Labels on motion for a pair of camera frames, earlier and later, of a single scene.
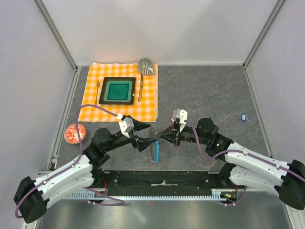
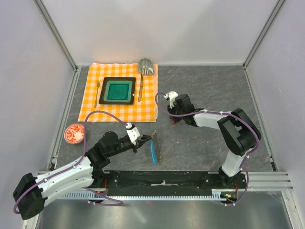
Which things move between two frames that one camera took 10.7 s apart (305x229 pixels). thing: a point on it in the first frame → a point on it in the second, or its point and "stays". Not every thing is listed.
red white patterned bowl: [70, 134] stays
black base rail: [162, 183] stays
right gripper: [172, 134] → [171, 110]
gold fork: [97, 84] stays
